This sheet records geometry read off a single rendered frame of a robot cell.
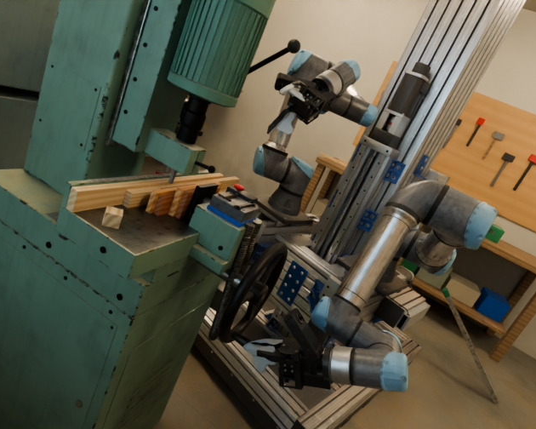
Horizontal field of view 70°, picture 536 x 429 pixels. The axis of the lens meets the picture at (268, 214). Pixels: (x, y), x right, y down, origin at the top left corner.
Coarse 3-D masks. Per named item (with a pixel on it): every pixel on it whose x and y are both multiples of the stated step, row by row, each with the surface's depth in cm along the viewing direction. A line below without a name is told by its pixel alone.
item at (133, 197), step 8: (176, 184) 107; (224, 184) 131; (232, 184) 137; (128, 192) 90; (136, 192) 91; (144, 192) 93; (128, 200) 90; (136, 200) 92; (144, 200) 95; (128, 208) 91
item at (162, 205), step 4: (160, 196) 92; (164, 196) 93; (168, 196) 94; (172, 196) 95; (160, 200) 93; (164, 200) 93; (168, 200) 94; (172, 200) 96; (156, 204) 93; (160, 204) 93; (164, 204) 94; (168, 204) 95; (156, 208) 93; (160, 208) 93; (164, 208) 94; (168, 208) 96; (156, 212) 94; (160, 212) 94; (164, 212) 95
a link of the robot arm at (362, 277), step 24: (408, 192) 97; (432, 192) 95; (384, 216) 99; (408, 216) 95; (384, 240) 94; (360, 264) 94; (384, 264) 94; (360, 288) 91; (312, 312) 92; (336, 312) 90; (336, 336) 90
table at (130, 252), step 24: (72, 216) 79; (96, 216) 81; (144, 216) 90; (168, 216) 96; (72, 240) 80; (96, 240) 77; (120, 240) 77; (144, 240) 80; (168, 240) 85; (192, 240) 93; (120, 264) 76; (144, 264) 78; (216, 264) 92
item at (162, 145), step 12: (156, 132) 98; (168, 132) 102; (156, 144) 99; (168, 144) 97; (180, 144) 96; (192, 144) 101; (156, 156) 99; (168, 156) 98; (180, 156) 97; (192, 156) 96; (180, 168) 97; (192, 168) 99
